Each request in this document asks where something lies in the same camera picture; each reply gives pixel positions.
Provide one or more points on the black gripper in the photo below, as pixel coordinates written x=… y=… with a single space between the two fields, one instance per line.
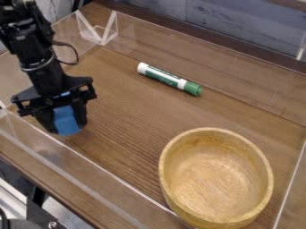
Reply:
x=53 y=89

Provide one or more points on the blue block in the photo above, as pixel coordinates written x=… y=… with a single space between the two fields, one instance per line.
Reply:
x=64 y=121

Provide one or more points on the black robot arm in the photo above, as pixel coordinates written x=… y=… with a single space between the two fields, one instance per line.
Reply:
x=27 y=34

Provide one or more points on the brown wooden bowl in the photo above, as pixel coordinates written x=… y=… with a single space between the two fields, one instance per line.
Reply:
x=216 y=178

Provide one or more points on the green white marker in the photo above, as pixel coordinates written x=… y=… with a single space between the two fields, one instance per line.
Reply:
x=170 y=79

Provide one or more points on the clear acrylic triangle bracket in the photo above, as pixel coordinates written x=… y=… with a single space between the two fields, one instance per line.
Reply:
x=97 y=34

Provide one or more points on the clear acrylic front wall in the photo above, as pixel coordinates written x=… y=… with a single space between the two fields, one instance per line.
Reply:
x=104 y=200

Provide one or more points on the black metal base plate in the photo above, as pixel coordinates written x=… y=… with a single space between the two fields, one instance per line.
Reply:
x=40 y=217

